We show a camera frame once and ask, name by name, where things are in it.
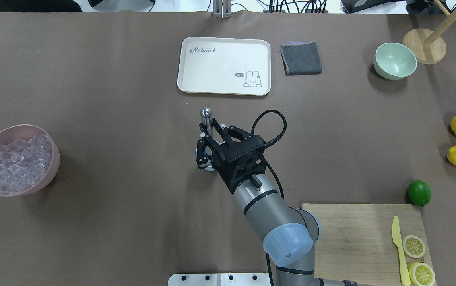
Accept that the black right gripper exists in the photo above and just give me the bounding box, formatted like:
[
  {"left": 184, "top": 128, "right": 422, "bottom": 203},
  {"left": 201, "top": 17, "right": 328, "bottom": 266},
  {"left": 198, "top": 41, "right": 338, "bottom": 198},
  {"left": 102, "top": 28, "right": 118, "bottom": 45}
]
[{"left": 195, "top": 118, "right": 266, "bottom": 194}]

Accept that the steel muddler black tip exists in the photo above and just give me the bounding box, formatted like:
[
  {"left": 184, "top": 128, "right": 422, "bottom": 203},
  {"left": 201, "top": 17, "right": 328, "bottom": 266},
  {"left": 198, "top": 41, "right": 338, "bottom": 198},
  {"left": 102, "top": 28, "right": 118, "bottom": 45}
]
[{"left": 200, "top": 107, "right": 213, "bottom": 135}]

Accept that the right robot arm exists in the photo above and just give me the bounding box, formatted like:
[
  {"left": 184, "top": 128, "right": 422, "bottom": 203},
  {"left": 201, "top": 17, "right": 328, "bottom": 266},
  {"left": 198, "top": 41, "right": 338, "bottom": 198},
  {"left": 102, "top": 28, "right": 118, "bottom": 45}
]
[{"left": 196, "top": 119, "right": 357, "bottom": 286}]

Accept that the pile of clear ice cubes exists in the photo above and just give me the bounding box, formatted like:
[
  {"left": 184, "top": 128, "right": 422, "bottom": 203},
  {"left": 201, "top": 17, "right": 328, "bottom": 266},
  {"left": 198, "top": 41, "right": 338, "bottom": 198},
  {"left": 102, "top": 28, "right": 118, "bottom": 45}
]
[{"left": 0, "top": 133, "right": 53, "bottom": 195}]

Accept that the cream rabbit tray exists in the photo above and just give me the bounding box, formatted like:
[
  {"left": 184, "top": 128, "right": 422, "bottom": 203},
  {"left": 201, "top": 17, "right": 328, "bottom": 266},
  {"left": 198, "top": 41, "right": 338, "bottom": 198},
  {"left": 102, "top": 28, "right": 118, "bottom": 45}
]
[{"left": 177, "top": 37, "right": 271, "bottom": 96}]

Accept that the grey folded cloth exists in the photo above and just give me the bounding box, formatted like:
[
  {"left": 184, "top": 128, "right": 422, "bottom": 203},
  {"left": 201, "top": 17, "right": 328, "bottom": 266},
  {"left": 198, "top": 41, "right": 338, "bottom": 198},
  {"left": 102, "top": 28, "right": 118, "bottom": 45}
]
[{"left": 280, "top": 41, "right": 323, "bottom": 75}]

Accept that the wooden cutting board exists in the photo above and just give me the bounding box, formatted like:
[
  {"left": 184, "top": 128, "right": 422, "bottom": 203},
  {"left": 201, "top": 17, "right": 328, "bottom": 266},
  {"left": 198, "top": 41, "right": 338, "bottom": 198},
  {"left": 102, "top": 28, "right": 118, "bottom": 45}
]
[{"left": 302, "top": 203, "right": 427, "bottom": 286}]

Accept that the pink bowl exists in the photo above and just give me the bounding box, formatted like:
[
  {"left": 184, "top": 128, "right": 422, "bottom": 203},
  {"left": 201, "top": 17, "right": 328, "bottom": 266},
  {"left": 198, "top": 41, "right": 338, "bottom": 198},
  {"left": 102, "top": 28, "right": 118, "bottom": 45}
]
[{"left": 0, "top": 124, "right": 60, "bottom": 197}]

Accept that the yellow plastic knife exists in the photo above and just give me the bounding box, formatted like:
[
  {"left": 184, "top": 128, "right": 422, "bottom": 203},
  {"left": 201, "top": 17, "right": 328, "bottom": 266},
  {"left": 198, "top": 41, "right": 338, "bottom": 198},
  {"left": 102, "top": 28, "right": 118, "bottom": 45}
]
[{"left": 391, "top": 216, "right": 411, "bottom": 286}]

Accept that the mint green bowl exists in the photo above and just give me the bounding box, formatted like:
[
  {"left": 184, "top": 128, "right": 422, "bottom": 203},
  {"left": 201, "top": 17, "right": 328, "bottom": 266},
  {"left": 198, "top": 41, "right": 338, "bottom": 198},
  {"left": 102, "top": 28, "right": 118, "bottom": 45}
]
[{"left": 373, "top": 42, "right": 417, "bottom": 80}]

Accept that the green lime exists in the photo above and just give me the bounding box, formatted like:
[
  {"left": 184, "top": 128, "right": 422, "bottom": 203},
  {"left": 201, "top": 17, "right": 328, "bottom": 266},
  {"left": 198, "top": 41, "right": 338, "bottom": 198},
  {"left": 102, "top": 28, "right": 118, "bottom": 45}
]
[{"left": 407, "top": 180, "right": 432, "bottom": 207}]

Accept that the wooden glass stand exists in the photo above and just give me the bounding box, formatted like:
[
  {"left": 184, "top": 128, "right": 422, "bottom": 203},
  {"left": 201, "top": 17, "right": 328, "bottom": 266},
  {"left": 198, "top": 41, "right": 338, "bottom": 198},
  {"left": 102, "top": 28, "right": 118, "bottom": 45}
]
[{"left": 402, "top": 0, "right": 456, "bottom": 65}]

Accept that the upper lemon half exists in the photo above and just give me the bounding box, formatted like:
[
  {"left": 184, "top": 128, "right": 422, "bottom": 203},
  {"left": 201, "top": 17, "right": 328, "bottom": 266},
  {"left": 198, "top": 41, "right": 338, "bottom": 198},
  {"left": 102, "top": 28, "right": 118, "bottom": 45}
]
[{"left": 408, "top": 262, "right": 436, "bottom": 286}]

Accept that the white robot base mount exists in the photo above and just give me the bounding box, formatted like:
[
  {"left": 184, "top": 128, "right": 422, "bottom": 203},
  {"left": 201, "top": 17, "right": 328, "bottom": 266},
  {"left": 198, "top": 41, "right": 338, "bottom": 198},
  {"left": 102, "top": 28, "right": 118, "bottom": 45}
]
[{"left": 168, "top": 272, "right": 271, "bottom": 286}]

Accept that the aluminium frame post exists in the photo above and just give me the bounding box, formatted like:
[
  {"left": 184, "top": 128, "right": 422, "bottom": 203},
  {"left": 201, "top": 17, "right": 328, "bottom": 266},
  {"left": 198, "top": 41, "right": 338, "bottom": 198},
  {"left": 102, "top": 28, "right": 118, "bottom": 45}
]
[{"left": 212, "top": 0, "right": 233, "bottom": 19}]

